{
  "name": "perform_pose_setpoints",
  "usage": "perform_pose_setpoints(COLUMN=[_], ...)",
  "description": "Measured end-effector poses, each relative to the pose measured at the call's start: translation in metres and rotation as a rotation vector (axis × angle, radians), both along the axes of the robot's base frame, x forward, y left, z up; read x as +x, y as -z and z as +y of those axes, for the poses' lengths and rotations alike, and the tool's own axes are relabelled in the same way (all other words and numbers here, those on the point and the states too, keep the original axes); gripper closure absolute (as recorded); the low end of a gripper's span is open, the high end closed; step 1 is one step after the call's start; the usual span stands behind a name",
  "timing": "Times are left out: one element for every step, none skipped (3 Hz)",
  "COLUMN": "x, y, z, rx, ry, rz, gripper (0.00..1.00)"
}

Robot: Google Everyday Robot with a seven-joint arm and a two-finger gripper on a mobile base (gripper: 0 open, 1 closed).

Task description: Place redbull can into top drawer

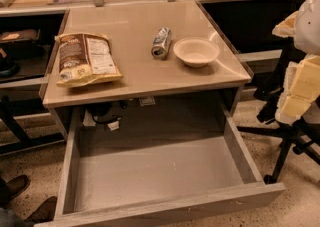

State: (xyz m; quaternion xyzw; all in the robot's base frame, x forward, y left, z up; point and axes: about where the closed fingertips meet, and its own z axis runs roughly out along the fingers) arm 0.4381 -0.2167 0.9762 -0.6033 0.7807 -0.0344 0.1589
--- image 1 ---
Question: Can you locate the brown leather shoe upper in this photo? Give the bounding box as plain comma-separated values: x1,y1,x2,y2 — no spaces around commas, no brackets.
1,175,30,203

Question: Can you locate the black cable with white plug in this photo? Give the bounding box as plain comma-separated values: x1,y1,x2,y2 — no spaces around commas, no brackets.
87,102,123,131

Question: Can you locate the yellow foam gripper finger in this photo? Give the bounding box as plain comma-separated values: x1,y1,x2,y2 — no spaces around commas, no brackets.
275,54,320,125

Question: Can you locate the silver blue redbull can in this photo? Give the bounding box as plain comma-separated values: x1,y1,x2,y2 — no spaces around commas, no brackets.
151,27,172,59

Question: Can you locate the brown leather shoe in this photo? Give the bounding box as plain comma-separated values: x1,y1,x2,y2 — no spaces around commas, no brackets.
1,175,30,203
26,196,57,223

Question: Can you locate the black office chair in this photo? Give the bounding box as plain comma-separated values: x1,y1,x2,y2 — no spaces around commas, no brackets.
238,42,320,184

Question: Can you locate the brown leather shoe lower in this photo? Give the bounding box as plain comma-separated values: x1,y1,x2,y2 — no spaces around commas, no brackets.
26,196,57,223

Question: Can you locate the white paper bowl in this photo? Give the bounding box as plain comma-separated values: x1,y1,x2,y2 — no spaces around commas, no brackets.
173,37,220,68

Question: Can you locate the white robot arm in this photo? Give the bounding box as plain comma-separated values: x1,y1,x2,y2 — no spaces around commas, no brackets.
272,0,320,125

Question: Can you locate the open grey wooden drawer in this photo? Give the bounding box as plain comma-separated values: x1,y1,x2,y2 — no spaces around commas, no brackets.
38,93,284,227

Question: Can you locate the brown yellow chip bag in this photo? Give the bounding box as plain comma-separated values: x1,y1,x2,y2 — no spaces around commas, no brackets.
55,33,123,88

